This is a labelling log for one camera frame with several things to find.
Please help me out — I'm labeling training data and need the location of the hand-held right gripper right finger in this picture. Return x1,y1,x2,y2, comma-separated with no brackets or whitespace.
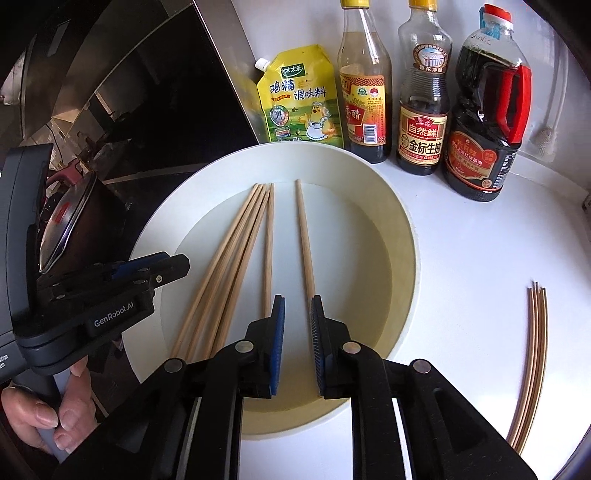
310,294,539,480

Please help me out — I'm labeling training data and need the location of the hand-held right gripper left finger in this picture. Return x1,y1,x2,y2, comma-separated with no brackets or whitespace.
53,294,287,480

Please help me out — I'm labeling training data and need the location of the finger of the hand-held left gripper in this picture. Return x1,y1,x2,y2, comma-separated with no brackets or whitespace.
36,271,156,320
110,251,190,285

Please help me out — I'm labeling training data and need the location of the wooden chopstick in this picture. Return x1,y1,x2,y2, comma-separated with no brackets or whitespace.
261,183,276,320
520,288,550,456
510,281,540,448
213,191,273,354
515,286,544,452
294,179,317,303
183,183,265,363
506,286,534,443
198,184,270,360
169,183,259,361

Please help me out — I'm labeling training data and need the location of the white round basin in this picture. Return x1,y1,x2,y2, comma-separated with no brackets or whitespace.
121,142,428,437

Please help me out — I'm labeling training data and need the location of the person's left hand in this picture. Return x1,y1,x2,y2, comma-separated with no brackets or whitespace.
0,357,99,455

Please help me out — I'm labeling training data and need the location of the pot with glass lid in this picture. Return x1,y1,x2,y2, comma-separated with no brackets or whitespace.
34,168,130,278

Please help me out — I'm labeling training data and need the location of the black range hood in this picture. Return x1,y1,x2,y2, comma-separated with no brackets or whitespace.
0,0,259,185

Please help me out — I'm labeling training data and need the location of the yellow seasoning pouch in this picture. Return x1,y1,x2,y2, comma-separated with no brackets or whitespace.
254,45,345,148

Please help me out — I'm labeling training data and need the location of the clear soy sauce bottle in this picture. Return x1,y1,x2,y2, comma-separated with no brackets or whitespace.
396,0,453,176

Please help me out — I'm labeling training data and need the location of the vinegar bottle with orange label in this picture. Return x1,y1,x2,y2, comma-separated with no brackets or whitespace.
338,0,393,164

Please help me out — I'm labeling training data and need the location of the large red-handled soy sauce bottle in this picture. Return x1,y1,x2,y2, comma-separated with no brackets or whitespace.
441,4,533,202

